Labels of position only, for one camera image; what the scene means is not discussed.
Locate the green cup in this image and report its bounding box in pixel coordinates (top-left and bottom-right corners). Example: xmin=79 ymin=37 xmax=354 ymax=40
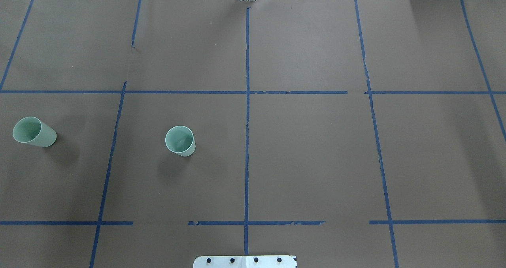
xmin=12 ymin=117 xmax=57 ymax=147
xmin=164 ymin=125 xmax=196 ymax=157

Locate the brown paper table cover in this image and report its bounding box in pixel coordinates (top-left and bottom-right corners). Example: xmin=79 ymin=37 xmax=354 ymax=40
xmin=1 ymin=0 xmax=505 ymax=268

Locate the white camera pedestal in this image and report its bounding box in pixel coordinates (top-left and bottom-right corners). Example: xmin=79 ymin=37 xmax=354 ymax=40
xmin=193 ymin=255 xmax=298 ymax=268

